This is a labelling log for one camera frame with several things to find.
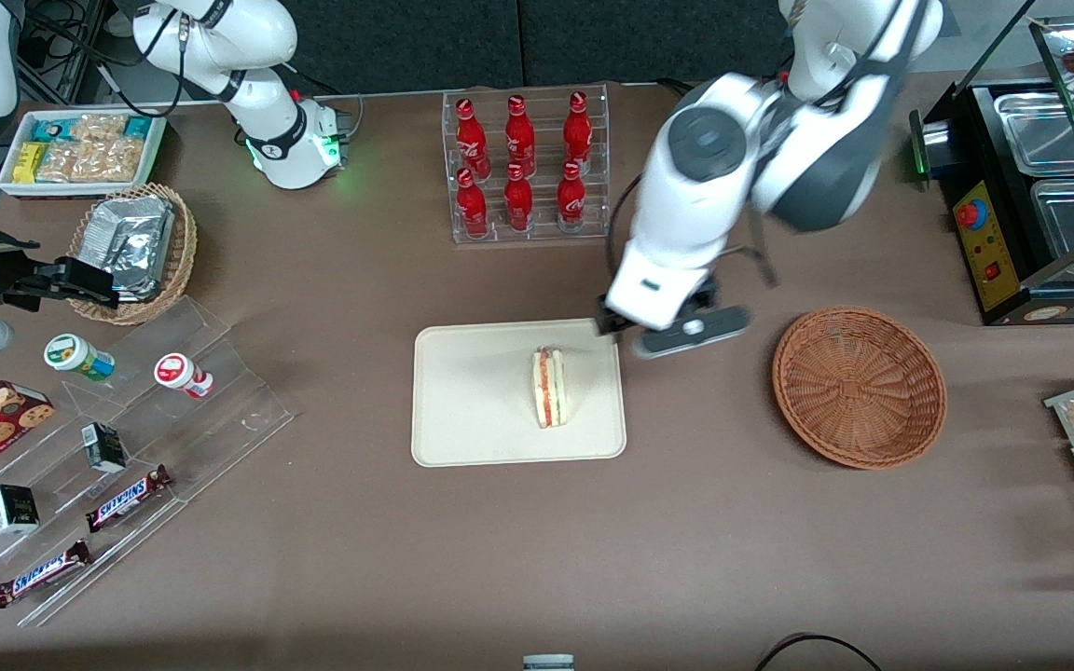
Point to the clear cracker snack pack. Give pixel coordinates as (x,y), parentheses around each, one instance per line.
(61,163)
(99,126)
(113,160)

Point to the green lid white jar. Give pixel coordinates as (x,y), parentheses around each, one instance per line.
(71,356)

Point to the white snack bin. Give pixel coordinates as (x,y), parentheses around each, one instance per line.
(6,177)

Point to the clear acrylic stepped shelf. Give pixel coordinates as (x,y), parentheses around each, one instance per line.
(220,410)

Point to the cream plastic tray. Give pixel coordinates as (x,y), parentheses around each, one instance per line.
(472,401)

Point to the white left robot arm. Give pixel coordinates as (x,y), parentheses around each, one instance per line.
(779,140)

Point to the red cola bottle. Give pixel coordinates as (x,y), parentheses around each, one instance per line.
(517,199)
(571,198)
(471,140)
(578,130)
(472,205)
(519,135)

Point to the small black carton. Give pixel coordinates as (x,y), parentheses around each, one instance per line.
(104,447)
(13,509)

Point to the triangular sandwich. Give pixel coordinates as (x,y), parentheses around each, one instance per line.
(551,387)

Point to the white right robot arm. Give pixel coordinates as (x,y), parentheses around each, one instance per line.
(276,140)

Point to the red lid white jar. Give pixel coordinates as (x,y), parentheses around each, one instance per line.
(178,373)

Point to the black glass food warmer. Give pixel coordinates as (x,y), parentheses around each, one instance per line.
(989,252)

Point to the Snickers chocolate bar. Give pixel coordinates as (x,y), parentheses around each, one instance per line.
(41,573)
(127,499)

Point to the small grey white object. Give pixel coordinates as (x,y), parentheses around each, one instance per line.
(548,664)

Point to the clear acrylic bottle rack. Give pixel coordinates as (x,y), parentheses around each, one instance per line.
(542,233)

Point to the brown wicker basket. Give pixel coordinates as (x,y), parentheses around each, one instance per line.
(859,387)

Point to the yellow snack pack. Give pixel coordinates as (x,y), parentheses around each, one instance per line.
(29,160)

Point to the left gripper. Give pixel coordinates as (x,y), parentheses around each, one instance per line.
(610,320)

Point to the light wicker basket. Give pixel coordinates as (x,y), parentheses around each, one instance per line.
(178,252)

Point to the teal snack pack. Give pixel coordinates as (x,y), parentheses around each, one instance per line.
(50,129)
(138,126)

